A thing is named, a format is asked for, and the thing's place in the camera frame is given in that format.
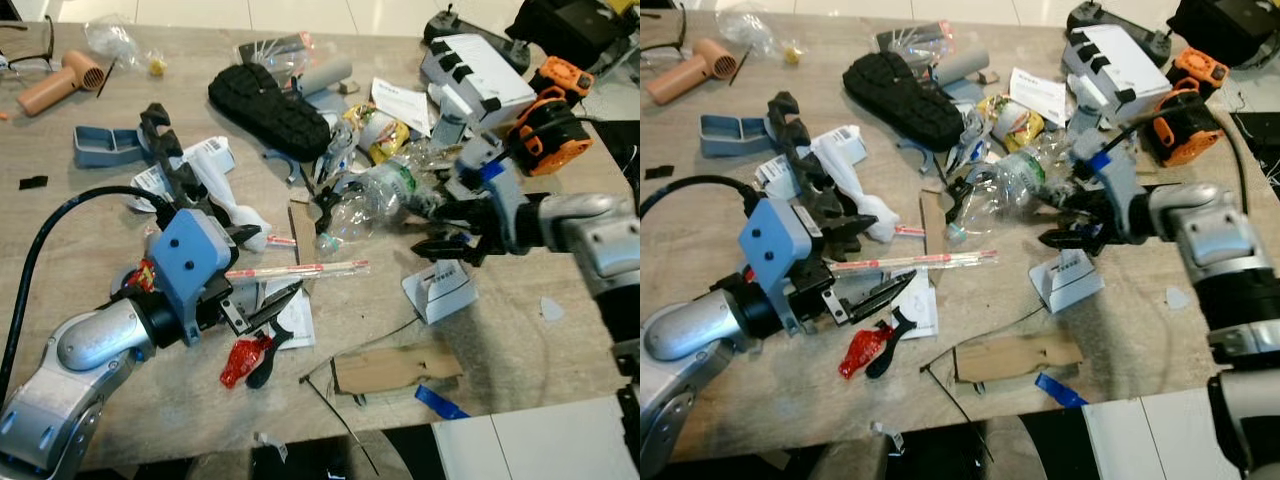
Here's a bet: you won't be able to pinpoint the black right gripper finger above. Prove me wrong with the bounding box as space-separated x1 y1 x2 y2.
1036 226 1103 255
408 232 485 265
1033 185 1098 217
403 190 473 225

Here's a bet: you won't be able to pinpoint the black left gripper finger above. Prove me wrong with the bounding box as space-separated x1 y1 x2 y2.
249 281 307 335
216 222 267 251
840 270 919 328
818 213 883 261

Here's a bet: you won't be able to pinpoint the clear crushed plastic bottle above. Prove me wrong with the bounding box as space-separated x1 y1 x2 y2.
944 134 1082 247
314 149 472 247

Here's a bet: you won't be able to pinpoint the white printed paper sheet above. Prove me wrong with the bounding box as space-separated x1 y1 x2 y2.
889 269 942 340
254 279 317 352

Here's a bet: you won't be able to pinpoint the red white wrapped straw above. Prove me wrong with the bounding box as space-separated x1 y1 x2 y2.
224 259 372 282
829 249 1000 274

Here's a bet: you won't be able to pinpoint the white folded card box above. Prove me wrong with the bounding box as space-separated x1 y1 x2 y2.
401 259 480 327
1029 249 1107 315

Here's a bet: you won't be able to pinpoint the red foil candy wrapper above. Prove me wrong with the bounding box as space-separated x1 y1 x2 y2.
837 321 897 380
219 334 274 390

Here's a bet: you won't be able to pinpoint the narrow brown cardboard strip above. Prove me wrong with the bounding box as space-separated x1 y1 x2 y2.
287 199 317 267
919 189 952 257

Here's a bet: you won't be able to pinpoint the white handheld label gun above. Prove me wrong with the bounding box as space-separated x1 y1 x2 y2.
129 136 272 253
754 124 902 247

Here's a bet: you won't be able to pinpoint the yellow snack packet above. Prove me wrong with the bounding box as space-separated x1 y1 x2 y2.
344 102 412 167
974 92 1047 152

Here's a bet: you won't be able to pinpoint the white printed paper card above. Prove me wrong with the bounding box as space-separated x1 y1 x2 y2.
369 76 434 137
1007 66 1070 127

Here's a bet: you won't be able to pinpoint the round orange black device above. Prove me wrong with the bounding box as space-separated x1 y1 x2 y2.
504 89 595 179
1139 79 1234 169

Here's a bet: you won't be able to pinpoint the black rubber shoe sole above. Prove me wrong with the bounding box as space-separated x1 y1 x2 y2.
207 62 332 162
842 51 967 152

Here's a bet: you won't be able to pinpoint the brown cardboard cutout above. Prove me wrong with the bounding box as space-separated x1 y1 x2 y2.
952 332 1085 387
329 342 465 399

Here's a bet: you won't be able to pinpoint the thin black zip tie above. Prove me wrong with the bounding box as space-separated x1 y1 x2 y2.
919 304 1047 462
297 319 422 477

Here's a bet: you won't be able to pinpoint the blue grey plastic tray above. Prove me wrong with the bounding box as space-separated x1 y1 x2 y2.
699 113 782 160
73 124 152 169

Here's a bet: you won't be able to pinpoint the blue tape strip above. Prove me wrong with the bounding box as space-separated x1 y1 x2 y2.
1034 371 1092 410
414 384 472 422

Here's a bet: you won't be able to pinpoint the small orange black device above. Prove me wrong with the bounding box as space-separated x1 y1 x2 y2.
529 56 597 107
1171 46 1232 97

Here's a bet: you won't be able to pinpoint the grey cylinder tube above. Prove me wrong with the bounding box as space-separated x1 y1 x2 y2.
296 56 355 97
929 47 992 87

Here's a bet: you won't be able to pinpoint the black remote controller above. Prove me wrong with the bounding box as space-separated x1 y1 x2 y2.
1064 0 1172 57
421 4 532 72

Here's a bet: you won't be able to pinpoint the clear packet with red print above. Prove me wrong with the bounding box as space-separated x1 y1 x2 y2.
239 34 312 77
874 21 952 67

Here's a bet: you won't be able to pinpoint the black fabric bag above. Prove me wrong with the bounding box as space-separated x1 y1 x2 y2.
504 0 641 67
1164 0 1280 67

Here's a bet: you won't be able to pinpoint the beige hair dryer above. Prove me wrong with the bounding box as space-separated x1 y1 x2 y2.
644 37 740 107
16 49 107 118

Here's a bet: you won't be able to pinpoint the crumpled clear plastic bag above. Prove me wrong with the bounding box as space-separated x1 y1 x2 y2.
714 9 793 59
84 19 161 73

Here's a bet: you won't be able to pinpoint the black rimmed glasses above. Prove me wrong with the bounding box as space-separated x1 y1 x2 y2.
640 9 692 53
0 14 57 77

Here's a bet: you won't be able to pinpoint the pale right wrist camera mount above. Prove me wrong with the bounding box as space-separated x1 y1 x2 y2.
1068 127 1153 243
453 134 547 253

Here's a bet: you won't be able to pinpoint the pale wrist camera mount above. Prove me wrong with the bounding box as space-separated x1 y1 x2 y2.
453 134 547 253
1068 127 1153 243
737 196 827 338
147 207 237 348

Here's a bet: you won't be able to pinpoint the black plastic handle piece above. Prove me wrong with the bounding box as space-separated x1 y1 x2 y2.
864 304 917 380
244 319 297 390

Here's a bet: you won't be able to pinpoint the pale left wrist camera mount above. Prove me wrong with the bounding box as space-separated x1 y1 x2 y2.
737 196 827 338
147 207 237 348

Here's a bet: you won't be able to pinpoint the black cable drag chain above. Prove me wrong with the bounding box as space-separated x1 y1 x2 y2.
139 102 237 237
764 91 877 263

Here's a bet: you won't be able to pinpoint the white box with black straps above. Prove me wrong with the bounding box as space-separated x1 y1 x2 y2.
1061 24 1174 117
419 34 537 127

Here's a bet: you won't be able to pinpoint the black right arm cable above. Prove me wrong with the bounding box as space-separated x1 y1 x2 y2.
1095 90 1252 193

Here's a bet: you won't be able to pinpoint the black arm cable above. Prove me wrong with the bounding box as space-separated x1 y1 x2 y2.
0 184 177 403
1095 90 1252 193
640 174 768 223

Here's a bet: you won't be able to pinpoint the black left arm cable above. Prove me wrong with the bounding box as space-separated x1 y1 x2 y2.
640 174 768 223
0 184 177 403

